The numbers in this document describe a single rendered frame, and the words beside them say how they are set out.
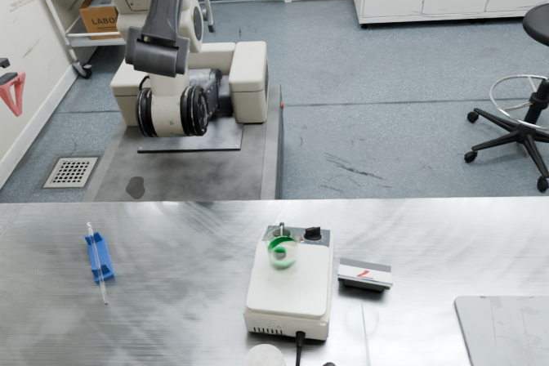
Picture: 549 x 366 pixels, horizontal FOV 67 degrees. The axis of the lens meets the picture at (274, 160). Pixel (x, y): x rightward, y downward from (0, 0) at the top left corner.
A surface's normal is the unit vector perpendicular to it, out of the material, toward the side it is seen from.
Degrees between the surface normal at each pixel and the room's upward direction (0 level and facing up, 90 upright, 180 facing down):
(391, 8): 90
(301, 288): 0
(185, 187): 0
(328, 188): 0
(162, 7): 58
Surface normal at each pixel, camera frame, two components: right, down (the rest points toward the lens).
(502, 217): -0.07, -0.72
